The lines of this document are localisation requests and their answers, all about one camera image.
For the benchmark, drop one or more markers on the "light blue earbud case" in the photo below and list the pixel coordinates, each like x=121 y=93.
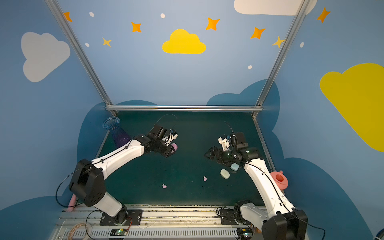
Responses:
x=234 y=167

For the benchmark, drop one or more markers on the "aluminium right frame post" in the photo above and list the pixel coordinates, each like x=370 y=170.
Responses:
x=291 y=34

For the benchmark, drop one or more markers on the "pink earbud charging case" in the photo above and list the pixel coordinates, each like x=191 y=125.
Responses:
x=174 y=146

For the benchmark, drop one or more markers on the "pink toy watering can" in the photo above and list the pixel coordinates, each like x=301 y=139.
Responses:
x=280 y=179

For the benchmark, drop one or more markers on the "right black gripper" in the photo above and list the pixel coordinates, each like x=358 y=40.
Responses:
x=220 y=155

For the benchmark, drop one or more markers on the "purple ribbed glass vase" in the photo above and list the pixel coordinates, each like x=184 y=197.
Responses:
x=119 y=135

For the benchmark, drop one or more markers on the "front aluminium rail bed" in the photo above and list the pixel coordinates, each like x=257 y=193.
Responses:
x=159 y=222

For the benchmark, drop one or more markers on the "mint green earbud case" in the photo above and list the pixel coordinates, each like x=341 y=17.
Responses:
x=225 y=174

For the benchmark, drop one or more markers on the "right green circuit board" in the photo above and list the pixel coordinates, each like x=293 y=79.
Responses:
x=244 y=233

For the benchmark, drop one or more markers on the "aluminium back frame rail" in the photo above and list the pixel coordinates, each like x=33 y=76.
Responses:
x=132 y=108

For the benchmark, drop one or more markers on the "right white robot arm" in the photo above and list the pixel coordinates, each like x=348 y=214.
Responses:
x=280 y=220

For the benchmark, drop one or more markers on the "aluminium frame post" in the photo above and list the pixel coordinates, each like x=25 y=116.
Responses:
x=291 y=34
x=64 y=24

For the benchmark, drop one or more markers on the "green circuit board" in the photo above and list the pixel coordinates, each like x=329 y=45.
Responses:
x=118 y=232
x=244 y=233

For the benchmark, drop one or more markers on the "left green circuit board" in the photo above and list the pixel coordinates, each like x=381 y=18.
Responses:
x=118 y=232

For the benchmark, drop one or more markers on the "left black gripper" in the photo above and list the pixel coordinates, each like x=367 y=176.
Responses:
x=165 y=146

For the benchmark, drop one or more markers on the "aluminium left frame post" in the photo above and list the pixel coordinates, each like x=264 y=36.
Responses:
x=64 y=24

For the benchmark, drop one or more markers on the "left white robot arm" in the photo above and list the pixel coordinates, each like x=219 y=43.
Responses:
x=88 y=179

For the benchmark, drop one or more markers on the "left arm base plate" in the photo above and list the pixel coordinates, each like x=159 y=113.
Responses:
x=123 y=218

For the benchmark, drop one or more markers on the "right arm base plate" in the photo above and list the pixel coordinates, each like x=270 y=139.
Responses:
x=227 y=216

